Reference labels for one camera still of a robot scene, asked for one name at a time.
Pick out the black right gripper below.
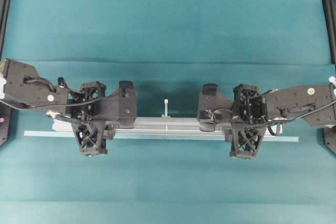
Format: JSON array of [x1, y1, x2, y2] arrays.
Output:
[[197, 83, 265, 142]]

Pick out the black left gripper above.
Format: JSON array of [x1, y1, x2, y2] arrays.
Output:
[[65, 81, 137, 140]]

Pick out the large silver aluminium rail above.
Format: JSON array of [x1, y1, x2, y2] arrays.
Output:
[[51, 115, 285, 137]]

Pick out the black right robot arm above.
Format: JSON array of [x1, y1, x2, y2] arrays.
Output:
[[197, 84, 335, 145]]

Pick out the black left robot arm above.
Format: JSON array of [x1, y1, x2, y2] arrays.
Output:
[[1, 59, 137, 144]]

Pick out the light green tape strip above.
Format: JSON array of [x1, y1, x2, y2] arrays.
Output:
[[24, 130, 299, 143]]

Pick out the teal table cloth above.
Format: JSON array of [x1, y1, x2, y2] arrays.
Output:
[[1, 0, 335, 223]]

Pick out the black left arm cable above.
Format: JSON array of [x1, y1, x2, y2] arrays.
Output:
[[0, 98, 106, 112]]

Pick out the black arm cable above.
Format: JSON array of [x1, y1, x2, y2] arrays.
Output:
[[0, 98, 106, 112], [262, 95, 336, 135]]

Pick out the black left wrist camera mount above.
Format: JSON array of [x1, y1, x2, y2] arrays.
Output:
[[71, 120, 108, 156]]

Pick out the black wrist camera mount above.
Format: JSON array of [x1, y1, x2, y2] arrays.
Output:
[[229, 123, 266, 159], [71, 120, 108, 156]]

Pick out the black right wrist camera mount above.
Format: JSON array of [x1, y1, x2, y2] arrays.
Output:
[[229, 123, 266, 159]]

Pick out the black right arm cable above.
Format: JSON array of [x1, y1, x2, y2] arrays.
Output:
[[262, 95, 336, 135]]

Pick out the middle white cable tie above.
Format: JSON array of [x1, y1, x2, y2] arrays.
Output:
[[161, 99, 170, 118]]

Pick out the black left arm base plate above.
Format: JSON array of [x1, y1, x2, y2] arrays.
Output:
[[0, 106, 12, 146]]

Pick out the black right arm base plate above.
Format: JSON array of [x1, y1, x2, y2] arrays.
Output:
[[323, 126, 336, 155]]

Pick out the black left frame post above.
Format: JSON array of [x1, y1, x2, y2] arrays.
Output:
[[0, 0, 11, 55]]

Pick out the black frame post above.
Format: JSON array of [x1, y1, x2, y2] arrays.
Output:
[[322, 0, 335, 64], [0, 0, 11, 55]]

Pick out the black right frame post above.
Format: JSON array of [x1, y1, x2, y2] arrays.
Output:
[[322, 0, 335, 64]]

